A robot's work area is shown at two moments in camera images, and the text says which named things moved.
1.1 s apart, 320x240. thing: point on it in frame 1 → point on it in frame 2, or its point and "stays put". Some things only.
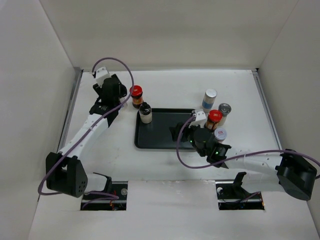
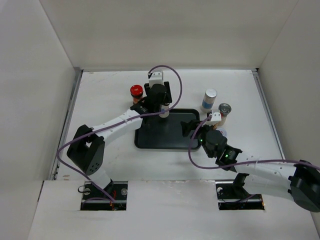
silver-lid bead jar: (123, 107) → (164, 108)
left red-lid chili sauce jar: (136, 92) stays put
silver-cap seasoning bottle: (225, 109) stays put
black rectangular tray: (156, 135) stays put
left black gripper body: (123, 93) → (167, 100)
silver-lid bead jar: (208, 100) stays put
